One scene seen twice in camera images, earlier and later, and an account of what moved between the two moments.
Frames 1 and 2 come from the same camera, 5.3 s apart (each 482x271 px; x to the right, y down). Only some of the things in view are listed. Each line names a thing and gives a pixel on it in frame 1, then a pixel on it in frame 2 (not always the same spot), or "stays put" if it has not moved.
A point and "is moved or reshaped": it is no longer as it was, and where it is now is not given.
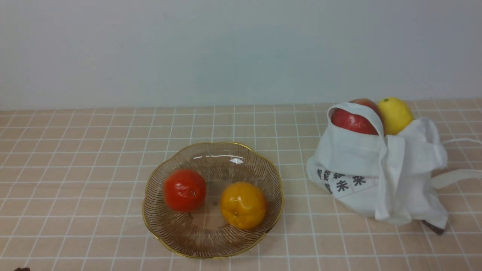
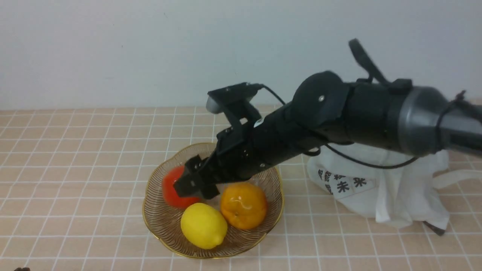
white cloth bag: [392, 177] stays put
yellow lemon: [395, 114] is moved or reshaped
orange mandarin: [243, 205] stays put
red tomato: [184, 190] stays put
